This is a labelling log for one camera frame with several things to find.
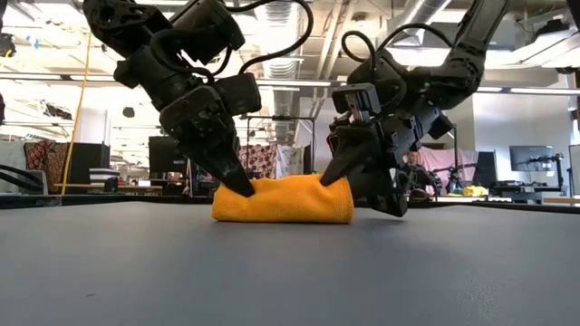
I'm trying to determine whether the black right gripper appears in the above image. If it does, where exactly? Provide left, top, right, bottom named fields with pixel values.
left=318, top=82, right=455, bottom=219

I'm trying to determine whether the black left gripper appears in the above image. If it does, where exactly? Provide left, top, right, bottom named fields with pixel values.
left=158, top=72, right=263, bottom=198

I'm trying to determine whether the orange microfibre towel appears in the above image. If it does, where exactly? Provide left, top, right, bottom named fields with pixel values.
left=210, top=174, right=356, bottom=225

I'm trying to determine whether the red dotted cloth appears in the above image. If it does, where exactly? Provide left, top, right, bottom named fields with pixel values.
left=237, top=143, right=278, bottom=181

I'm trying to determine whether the person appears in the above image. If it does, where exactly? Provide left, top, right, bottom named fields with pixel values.
left=400, top=150, right=437, bottom=201

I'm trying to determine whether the black monitor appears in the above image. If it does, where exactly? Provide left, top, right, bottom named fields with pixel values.
left=148, top=135, right=187, bottom=176

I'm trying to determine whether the white patterned cloth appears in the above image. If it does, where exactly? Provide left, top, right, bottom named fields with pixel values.
left=275, top=144, right=305, bottom=177

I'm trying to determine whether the low wooden desk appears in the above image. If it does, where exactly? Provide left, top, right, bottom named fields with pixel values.
left=53, top=182, right=163, bottom=192

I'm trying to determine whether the long ceiling light bar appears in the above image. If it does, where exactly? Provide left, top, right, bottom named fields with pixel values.
left=0, top=72, right=580, bottom=96

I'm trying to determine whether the dark upright screen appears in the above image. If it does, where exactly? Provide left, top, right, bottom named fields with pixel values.
left=472, top=150, right=498, bottom=189

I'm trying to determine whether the black side table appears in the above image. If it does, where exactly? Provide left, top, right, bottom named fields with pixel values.
left=490, top=179, right=568, bottom=205

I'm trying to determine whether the grey screen monitor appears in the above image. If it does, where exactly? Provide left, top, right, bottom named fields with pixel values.
left=508, top=145, right=556, bottom=173

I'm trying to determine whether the red patterned cloth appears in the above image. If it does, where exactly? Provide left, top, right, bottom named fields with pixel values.
left=24, top=139, right=59, bottom=195

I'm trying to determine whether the white board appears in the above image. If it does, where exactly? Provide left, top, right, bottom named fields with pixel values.
left=568, top=144, right=580, bottom=197

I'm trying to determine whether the black ceiling-mounted device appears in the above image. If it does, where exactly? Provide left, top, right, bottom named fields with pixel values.
left=0, top=33, right=18, bottom=59

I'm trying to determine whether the black metal frame stand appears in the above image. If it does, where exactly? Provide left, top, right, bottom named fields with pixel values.
left=245, top=115, right=317, bottom=177

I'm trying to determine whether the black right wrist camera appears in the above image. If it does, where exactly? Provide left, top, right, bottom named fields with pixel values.
left=427, top=111, right=455, bottom=141

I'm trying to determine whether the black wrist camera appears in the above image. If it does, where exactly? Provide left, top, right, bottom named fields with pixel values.
left=174, top=0, right=247, bottom=65
left=427, top=111, right=455, bottom=141

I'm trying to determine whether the silver ventilation duct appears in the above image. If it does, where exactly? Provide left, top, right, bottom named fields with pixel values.
left=253, top=0, right=302, bottom=142

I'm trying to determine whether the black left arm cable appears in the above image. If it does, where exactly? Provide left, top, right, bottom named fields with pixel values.
left=148, top=0, right=315, bottom=88

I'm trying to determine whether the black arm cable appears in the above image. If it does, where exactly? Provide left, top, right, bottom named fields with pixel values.
left=340, top=22, right=455, bottom=65
left=148, top=0, right=315, bottom=88

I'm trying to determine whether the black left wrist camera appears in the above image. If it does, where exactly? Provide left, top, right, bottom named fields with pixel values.
left=174, top=0, right=247, bottom=65

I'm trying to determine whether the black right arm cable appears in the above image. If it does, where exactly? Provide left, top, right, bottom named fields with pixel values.
left=340, top=22, right=455, bottom=65

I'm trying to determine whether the black table frame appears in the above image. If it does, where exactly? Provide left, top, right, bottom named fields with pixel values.
left=0, top=193, right=580, bottom=215

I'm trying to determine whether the yellow hanging cable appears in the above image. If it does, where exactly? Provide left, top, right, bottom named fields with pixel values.
left=60, top=34, right=92, bottom=197

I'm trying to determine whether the black hose loop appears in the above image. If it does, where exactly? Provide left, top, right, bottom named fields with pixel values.
left=0, top=163, right=45, bottom=193

